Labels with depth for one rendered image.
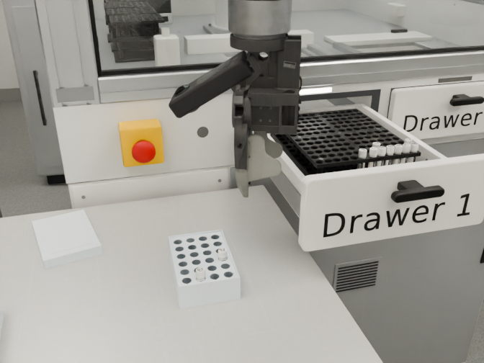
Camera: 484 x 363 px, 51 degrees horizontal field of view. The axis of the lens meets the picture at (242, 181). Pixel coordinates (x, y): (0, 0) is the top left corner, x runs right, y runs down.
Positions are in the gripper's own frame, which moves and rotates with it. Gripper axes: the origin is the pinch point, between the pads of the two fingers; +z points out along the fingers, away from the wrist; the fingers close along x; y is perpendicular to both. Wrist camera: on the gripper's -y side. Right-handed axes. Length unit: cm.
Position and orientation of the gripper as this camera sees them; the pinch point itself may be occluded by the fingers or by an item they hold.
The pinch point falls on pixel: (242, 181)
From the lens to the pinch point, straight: 69.9
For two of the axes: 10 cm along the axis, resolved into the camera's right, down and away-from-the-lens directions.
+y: 9.9, 0.5, -0.9
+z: 0.0, 8.9, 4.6
